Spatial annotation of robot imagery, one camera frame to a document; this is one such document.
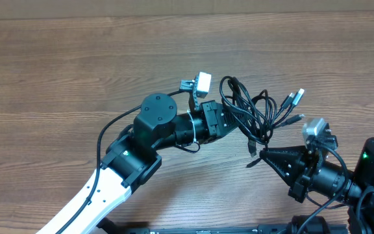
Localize black usb cables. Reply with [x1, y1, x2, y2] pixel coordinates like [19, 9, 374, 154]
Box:
[219, 75, 306, 168]

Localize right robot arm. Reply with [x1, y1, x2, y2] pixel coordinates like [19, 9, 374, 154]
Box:
[260, 135, 374, 233]

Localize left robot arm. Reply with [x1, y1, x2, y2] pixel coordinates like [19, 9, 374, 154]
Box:
[40, 93, 238, 233]

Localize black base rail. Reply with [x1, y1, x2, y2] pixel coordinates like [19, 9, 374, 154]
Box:
[95, 215, 349, 234]

